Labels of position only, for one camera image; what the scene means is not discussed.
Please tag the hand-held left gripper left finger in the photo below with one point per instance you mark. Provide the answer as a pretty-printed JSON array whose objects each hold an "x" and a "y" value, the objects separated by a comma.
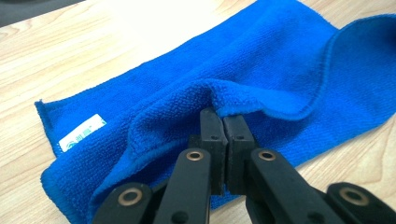
[{"x": 214, "y": 140}]

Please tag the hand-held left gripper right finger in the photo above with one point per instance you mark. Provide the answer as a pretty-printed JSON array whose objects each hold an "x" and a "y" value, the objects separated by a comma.
[{"x": 239, "y": 146}]

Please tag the blue microfibre towel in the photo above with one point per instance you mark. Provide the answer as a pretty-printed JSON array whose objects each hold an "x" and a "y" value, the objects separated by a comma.
[{"x": 280, "y": 62}]

